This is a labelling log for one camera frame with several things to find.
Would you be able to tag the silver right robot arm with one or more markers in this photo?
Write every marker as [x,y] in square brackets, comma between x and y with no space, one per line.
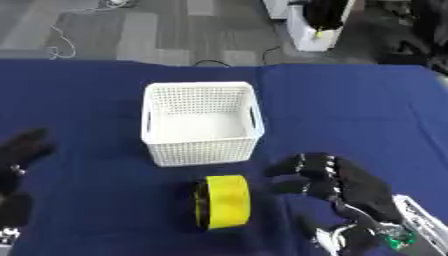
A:
[421,224]

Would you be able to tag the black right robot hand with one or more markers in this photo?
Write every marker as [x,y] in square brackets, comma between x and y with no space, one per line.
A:
[350,181]

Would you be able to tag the white perforated plastic basket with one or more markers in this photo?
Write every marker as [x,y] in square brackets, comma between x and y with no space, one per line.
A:
[201,123]

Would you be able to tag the black bag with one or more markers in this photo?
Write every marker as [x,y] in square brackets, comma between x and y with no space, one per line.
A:
[325,13]

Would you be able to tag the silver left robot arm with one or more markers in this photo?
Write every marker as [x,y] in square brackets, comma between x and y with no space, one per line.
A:
[6,238]

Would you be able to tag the yellow and black tape roll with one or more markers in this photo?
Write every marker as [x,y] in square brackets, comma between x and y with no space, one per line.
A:
[224,201]

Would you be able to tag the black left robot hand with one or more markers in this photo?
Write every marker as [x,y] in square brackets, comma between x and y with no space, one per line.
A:
[20,150]

